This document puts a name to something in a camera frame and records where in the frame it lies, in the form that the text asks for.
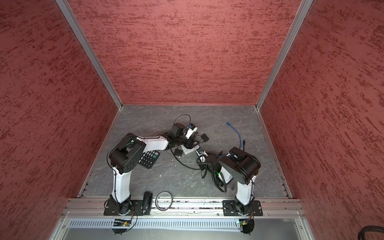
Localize white small network switch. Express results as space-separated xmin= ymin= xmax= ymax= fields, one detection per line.
xmin=181 ymin=145 xmax=200 ymax=155

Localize black power adapter with cable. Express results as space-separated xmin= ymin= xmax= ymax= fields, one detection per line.
xmin=195 ymin=134 xmax=209 ymax=146

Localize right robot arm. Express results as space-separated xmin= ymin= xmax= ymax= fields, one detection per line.
xmin=196 ymin=147 xmax=261 ymax=217

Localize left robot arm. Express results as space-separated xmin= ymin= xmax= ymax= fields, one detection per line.
xmin=104 ymin=123 xmax=198 ymax=216

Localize black power adapter left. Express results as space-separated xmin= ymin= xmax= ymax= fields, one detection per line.
xmin=174 ymin=148 xmax=184 ymax=157

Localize black calculator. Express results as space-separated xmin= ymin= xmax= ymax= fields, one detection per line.
xmin=139 ymin=151 xmax=160 ymax=170

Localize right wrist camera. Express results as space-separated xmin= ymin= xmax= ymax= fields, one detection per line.
xmin=196 ymin=147 xmax=208 ymax=163

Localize blue ethernet cable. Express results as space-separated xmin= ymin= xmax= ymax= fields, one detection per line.
xmin=225 ymin=121 xmax=243 ymax=151

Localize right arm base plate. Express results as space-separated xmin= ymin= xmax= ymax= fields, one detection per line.
xmin=222 ymin=200 xmax=263 ymax=217

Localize black cable ring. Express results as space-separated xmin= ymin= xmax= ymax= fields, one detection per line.
xmin=154 ymin=191 xmax=174 ymax=212

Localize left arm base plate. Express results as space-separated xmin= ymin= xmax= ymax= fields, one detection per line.
xmin=103 ymin=200 xmax=143 ymax=217

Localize aluminium front rail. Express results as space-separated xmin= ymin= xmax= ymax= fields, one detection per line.
xmin=61 ymin=196 xmax=307 ymax=219

